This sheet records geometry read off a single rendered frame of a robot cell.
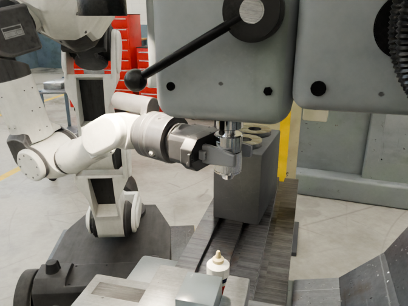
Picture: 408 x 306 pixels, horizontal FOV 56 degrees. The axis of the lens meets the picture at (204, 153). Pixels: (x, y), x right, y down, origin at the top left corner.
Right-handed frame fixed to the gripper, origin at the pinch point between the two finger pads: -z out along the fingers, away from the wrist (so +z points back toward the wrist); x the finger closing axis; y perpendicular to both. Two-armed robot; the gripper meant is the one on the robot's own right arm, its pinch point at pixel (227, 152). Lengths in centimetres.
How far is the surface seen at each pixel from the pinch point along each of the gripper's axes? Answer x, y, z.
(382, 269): 19.8, 25.3, -24.3
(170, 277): -14.1, 16.7, 1.3
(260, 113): -7.4, -9.4, -8.9
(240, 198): 23.1, 21.2, 9.6
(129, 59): 355, 44, 378
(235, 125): -1.4, -5.2, -1.9
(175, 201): 169, 125, 147
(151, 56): -5.8, -15.3, 10.9
